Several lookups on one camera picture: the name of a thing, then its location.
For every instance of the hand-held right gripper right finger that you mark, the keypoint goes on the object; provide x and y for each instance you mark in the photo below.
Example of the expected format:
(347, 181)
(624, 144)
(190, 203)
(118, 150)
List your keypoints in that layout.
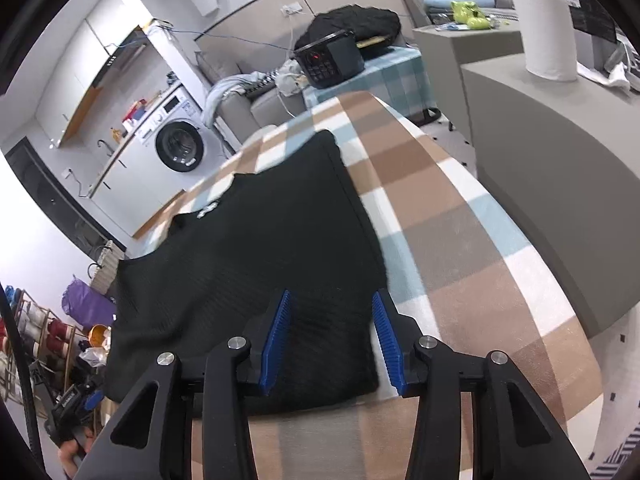
(387, 340)

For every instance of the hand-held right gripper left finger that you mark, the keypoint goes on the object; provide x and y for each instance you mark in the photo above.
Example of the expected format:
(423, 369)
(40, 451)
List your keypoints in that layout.
(275, 340)

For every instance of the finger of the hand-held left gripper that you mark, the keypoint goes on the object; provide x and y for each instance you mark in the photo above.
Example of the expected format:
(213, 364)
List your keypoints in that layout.
(94, 400)

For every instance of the black knit sweater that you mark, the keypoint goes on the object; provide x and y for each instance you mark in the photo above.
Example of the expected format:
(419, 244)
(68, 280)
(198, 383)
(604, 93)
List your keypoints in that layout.
(260, 240)

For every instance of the person's left hand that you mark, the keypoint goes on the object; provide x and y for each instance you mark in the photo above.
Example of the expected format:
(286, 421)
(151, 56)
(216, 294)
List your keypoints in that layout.
(75, 460)

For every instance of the orange bowl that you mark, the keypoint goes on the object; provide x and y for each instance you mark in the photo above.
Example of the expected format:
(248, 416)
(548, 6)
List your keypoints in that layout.
(98, 335)

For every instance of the shoe rack with shoes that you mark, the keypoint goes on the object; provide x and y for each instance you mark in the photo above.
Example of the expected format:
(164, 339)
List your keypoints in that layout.
(45, 330)

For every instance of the purple bag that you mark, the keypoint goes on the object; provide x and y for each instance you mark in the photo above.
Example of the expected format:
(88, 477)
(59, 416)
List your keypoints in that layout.
(82, 302)

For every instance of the checked tablecloth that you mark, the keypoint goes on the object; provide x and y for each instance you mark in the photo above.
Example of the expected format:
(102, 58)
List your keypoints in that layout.
(440, 240)

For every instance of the woven laundry basket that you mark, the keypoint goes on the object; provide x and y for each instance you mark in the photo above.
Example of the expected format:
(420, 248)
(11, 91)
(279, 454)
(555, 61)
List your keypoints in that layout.
(105, 270)

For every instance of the dark door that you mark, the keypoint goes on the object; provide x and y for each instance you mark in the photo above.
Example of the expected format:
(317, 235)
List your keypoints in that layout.
(55, 200)

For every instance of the white base cabinet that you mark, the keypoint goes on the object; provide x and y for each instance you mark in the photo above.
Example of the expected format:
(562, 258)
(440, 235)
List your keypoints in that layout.
(130, 190)

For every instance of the white washing machine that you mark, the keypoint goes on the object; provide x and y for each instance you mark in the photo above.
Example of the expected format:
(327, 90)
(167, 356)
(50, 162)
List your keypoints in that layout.
(177, 147)

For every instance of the grey sofa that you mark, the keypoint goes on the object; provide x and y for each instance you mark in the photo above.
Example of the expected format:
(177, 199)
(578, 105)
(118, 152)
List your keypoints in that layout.
(270, 105)

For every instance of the large grey cabinet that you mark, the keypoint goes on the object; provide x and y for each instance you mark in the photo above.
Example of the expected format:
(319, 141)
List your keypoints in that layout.
(560, 160)

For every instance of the light grey blanket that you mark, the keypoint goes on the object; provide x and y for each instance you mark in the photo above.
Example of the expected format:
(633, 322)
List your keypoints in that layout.
(225, 92)

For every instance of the kitchen faucet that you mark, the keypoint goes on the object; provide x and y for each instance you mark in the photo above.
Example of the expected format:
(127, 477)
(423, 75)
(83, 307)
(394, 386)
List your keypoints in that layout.
(104, 147)

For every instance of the patterned floor rug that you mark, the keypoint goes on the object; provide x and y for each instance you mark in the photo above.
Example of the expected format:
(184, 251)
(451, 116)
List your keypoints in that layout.
(617, 445)

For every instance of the yellow bottle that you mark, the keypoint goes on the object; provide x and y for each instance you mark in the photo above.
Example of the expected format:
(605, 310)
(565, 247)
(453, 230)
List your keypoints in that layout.
(117, 134)

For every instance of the small table with checked cloth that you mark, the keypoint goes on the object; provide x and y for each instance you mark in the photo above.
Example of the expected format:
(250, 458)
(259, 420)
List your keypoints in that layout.
(390, 75)

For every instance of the red container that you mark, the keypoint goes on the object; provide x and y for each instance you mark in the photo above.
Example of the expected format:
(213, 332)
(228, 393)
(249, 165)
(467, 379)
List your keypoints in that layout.
(135, 112)

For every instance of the dark electric pressure cooker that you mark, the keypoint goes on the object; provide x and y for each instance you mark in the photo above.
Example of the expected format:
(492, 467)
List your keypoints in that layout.
(335, 62)

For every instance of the small grey cabinet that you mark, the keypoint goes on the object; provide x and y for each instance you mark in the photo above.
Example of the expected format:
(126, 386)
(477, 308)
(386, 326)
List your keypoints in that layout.
(450, 60)

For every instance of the black pan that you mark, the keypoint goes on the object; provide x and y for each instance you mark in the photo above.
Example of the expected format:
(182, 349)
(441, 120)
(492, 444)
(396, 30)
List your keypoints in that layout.
(375, 42)

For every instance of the range hood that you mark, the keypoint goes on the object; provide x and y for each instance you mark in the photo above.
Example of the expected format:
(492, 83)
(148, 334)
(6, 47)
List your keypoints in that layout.
(120, 62)

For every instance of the black knit garment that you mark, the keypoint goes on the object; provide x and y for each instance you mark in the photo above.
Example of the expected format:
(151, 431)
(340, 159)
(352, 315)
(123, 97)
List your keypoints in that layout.
(355, 20)

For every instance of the green toy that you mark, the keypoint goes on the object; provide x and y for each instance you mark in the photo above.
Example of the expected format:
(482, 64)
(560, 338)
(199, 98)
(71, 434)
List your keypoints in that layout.
(467, 12)

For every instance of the blue pillow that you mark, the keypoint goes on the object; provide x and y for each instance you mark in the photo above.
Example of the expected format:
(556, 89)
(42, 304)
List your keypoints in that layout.
(440, 1)

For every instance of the white paper towel roll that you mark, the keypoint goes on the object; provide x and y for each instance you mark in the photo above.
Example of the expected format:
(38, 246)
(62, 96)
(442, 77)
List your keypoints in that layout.
(547, 35)

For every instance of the dark printed board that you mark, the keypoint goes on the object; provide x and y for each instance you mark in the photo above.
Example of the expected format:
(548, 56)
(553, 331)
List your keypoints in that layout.
(595, 12)

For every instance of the white wall cabinets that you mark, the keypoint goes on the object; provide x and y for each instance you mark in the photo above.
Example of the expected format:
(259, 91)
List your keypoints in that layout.
(75, 70)

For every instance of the white wall socket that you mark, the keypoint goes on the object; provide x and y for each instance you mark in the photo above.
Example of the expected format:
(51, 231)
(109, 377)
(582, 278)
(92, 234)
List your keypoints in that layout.
(291, 9)

